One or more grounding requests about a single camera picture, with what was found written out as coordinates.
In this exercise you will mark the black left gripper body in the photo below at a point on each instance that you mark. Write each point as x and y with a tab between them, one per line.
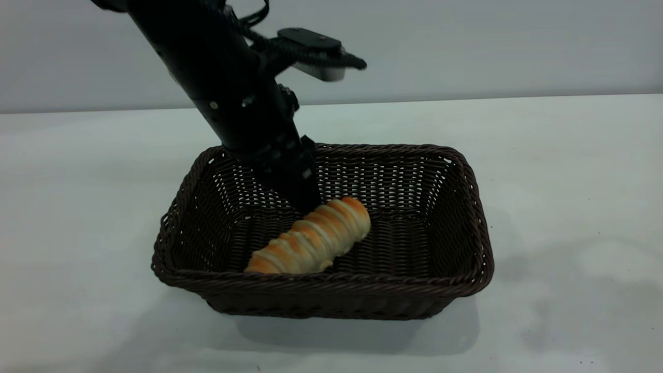
243	119

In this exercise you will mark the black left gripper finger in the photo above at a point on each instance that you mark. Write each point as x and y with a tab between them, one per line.
295	186
310	155

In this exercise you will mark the golden ridged bread roll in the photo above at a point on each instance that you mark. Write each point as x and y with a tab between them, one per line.
316	235

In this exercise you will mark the black woven wicker basket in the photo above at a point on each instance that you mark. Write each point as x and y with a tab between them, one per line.
414	248

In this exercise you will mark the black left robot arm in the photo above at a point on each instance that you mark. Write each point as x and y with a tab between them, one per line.
176	36

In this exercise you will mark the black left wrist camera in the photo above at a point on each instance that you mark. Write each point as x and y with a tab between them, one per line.
316	52

